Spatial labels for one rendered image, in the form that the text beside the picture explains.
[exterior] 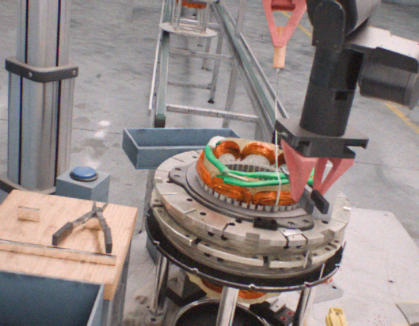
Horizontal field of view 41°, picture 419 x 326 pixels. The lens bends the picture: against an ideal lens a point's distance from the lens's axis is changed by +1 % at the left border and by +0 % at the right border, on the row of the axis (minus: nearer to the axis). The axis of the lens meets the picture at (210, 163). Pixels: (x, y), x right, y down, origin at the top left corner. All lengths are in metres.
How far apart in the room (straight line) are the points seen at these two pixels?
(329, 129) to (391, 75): 0.10
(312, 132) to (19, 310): 0.42
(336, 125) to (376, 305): 0.68
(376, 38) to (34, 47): 0.68
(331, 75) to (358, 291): 0.74
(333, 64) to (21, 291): 0.45
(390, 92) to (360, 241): 0.92
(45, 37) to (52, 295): 0.55
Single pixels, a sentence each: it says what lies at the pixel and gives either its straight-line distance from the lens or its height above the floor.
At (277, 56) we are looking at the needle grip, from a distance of 0.85.
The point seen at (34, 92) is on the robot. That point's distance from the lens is 1.14.
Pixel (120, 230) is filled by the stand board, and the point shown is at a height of 1.07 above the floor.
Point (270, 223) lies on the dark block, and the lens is 0.80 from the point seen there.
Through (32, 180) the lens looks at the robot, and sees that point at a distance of 1.21.
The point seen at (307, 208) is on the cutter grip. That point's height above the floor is 1.17.
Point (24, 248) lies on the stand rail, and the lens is 0.75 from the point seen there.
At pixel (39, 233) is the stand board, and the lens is 0.79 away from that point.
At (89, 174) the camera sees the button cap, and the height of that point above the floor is 1.04.
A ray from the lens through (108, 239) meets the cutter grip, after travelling 0.73.
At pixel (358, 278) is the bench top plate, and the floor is 0.78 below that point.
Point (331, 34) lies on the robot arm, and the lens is 0.64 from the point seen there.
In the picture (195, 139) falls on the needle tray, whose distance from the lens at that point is 1.23.
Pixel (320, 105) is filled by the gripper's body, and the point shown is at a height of 1.30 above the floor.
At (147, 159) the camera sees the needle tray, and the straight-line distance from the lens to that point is 1.09.
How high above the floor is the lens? 1.48
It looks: 23 degrees down
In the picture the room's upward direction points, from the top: 9 degrees clockwise
